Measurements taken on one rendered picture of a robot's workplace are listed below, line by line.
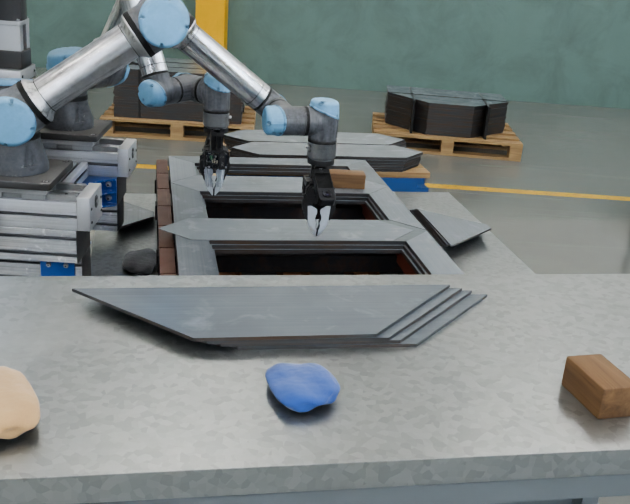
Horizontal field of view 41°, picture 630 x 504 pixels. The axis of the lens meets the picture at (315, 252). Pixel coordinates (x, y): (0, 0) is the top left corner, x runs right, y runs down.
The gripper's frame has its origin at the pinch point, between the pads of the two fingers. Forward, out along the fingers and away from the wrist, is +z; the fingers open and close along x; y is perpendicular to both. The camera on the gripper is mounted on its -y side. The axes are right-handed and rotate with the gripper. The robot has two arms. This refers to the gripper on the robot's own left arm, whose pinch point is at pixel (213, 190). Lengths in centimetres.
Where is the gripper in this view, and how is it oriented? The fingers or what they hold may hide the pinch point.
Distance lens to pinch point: 258.4
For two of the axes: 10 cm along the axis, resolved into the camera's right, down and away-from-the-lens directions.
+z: -0.7, 9.3, 3.6
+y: 1.8, 3.7, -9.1
